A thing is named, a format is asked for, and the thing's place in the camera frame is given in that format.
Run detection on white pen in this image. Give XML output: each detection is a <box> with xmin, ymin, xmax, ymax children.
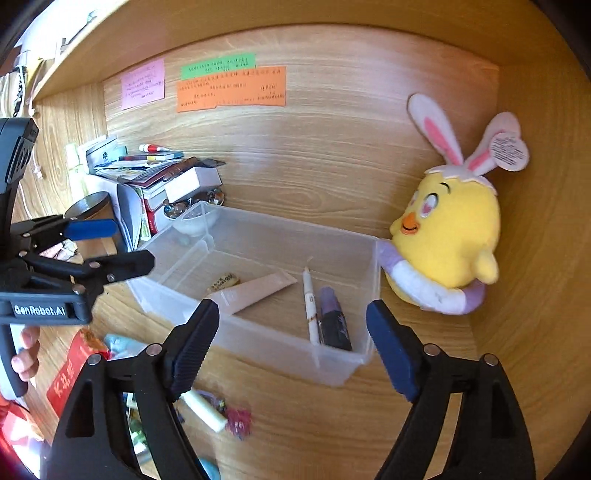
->
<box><xmin>302</xmin><ymin>267</ymin><xmax>321</xmax><ymax>346</ymax></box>

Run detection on beige tube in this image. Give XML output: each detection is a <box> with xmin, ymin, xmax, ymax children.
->
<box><xmin>215</xmin><ymin>271</ymin><xmax>298</xmax><ymax>317</ymax></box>

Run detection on pale green tube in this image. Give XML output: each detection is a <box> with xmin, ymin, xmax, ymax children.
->
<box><xmin>182</xmin><ymin>391</ymin><xmax>228</xmax><ymax>433</ymax></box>

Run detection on pile of glass marbles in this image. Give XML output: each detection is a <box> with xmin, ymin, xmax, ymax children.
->
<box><xmin>164</xmin><ymin>189</ymin><xmax>225</xmax><ymax>217</ymax></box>

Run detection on person's left hand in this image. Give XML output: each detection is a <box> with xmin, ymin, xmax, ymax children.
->
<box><xmin>10</xmin><ymin>325</ymin><xmax>41</xmax><ymax>381</ymax></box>

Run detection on pink wrapper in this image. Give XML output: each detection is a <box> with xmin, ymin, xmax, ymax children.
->
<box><xmin>225</xmin><ymin>407</ymin><xmax>254</xmax><ymax>437</ymax></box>

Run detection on white cardboard box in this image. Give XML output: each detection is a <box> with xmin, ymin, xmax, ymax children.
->
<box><xmin>165</xmin><ymin>167</ymin><xmax>222</xmax><ymax>204</ymax></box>

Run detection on brown mug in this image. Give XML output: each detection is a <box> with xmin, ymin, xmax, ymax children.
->
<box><xmin>65</xmin><ymin>191</ymin><xmax>127</xmax><ymax>259</ymax></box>

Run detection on upright white books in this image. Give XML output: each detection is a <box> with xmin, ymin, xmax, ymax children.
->
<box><xmin>116</xmin><ymin>182</ymin><xmax>169</xmax><ymax>252</ymax></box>

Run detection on orange sticky note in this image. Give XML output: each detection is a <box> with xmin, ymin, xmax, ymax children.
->
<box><xmin>176</xmin><ymin>66</ymin><xmax>287</xmax><ymax>113</ymax></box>

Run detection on yellow chick plush toy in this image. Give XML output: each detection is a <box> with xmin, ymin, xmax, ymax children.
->
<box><xmin>378</xmin><ymin>92</ymin><xmax>531</xmax><ymax>315</ymax></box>

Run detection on pink sticky note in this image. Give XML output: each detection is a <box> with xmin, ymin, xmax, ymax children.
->
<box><xmin>121</xmin><ymin>58</ymin><xmax>166</xmax><ymax>110</ymax></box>

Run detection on grey box with logo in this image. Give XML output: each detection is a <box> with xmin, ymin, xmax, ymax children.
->
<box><xmin>85</xmin><ymin>136</ymin><xmax>129</xmax><ymax>175</ymax></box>

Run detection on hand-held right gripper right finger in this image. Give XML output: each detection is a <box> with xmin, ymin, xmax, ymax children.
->
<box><xmin>366</xmin><ymin>299</ymin><xmax>539</xmax><ymax>480</ymax></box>

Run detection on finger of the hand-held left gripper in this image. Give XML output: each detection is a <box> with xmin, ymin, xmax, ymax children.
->
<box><xmin>23</xmin><ymin>249</ymin><xmax>155</xmax><ymax>305</ymax></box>
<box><xmin>13</xmin><ymin>215</ymin><xmax>118</xmax><ymax>251</ymax></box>

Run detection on green sticky note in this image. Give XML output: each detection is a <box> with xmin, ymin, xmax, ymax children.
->
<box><xmin>180</xmin><ymin>54</ymin><xmax>256</xmax><ymax>80</ymax></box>

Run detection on stack of books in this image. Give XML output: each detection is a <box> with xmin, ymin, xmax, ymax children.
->
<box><xmin>95</xmin><ymin>151</ymin><xmax>226</xmax><ymax>191</ymax></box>

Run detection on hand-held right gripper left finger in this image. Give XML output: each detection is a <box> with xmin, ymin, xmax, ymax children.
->
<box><xmin>46</xmin><ymin>299</ymin><xmax>220</xmax><ymax>480</ymax></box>

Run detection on white bowl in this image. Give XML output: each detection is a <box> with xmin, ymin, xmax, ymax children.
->
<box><xmin>164</xmin><ymin>198</ymin><xmax>218</xmax><ymax>237</ymax></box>

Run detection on clear plastic storage box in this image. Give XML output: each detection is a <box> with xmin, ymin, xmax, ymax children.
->
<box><xmin>127</xmin><ymin>200</ymin><xmax>382</xmax><ymax>388</ymax></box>

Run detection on red packet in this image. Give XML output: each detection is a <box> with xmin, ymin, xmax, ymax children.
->
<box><xmin>44</xmin><ymin>328</ymin><xmax>112</xmax><ymax>416</ymax></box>

